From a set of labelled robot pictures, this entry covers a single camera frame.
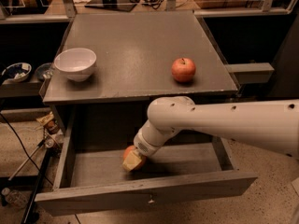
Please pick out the white ceramic bowl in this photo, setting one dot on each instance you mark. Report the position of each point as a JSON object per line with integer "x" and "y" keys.
{"x": 76, "y": 64}

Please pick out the small dark bowl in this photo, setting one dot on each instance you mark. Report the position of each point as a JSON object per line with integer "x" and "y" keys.
{"x": 44, "y": 71}

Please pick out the black monitor stand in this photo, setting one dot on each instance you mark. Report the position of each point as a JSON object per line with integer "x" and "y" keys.
{"x": 115, "y": 5}

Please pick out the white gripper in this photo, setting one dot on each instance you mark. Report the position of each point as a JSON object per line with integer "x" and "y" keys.
{"x": 145, "y": 146}

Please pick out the blue patterned bowl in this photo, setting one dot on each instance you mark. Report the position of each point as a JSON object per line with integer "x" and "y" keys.
{"x": 17, "y": 72}

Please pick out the grey side shelf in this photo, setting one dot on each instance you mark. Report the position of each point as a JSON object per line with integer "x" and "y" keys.
{"x": 250, "y": 73}

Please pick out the grey wooden cabinet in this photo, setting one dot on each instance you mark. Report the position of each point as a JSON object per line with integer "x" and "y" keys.
{"x": 135, "y": 53}

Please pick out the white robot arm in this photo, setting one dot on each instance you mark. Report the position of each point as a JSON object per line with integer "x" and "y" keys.
{"x": 271, "y": 125}

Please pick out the snack wrapper pile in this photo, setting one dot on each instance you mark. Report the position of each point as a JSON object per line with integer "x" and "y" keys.
{"x": 54, "y": 135}

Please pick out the red apple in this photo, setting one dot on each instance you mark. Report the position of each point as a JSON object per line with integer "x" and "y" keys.
{"x": 183, "y": 70}

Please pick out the open grey top drawer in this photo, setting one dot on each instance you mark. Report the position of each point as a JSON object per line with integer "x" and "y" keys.
{"x": 89, "y": 178}

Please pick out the black tripod leg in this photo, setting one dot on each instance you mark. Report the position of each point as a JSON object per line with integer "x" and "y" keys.
{"x": 28, "y": 215}

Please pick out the plastic water bottle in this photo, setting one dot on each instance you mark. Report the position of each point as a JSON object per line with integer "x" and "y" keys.
{"x": 14, "y": 197}

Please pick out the orange fruit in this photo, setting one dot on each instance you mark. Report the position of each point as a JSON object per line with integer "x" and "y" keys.
{"x": 132, "y": 159}

